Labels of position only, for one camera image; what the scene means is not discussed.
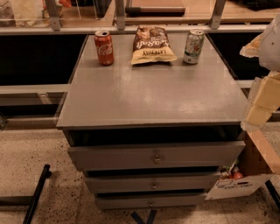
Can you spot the grey drawer cabinet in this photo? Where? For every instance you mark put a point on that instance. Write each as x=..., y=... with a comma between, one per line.
x=163, y=103

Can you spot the bottom grey drawer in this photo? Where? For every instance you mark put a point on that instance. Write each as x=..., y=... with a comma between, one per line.
x=150, y=201

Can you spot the red coke can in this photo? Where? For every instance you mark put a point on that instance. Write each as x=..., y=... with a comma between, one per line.
x=104, y=47

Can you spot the grey drawer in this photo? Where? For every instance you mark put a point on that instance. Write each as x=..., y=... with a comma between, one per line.
x=150, y=201
x=157, y=155
x=152, y=182

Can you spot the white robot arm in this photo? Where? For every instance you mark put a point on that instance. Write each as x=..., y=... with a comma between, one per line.
x=269, y=50

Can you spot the top grey drawer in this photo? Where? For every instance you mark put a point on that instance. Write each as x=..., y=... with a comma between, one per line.
x=157, y=155

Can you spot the cardboard box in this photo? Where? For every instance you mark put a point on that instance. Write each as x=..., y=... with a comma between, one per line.
x=258, y=162

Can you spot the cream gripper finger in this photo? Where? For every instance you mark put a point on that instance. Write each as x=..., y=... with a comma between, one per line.
x=251, y=49
x=263, y=100

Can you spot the green white 7up can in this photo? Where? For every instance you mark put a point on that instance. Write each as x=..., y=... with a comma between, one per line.
x=193, y=46

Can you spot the middle grey drawer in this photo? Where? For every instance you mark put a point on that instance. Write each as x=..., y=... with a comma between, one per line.
x=152, y=182

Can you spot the brown yellow chip bag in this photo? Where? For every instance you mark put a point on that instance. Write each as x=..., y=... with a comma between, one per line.
x=151, y=44

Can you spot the red item in box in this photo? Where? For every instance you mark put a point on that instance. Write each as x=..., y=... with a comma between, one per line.
x=236, y=173

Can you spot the black metal floor bar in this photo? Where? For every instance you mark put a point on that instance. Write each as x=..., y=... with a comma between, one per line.
x=30, y=201

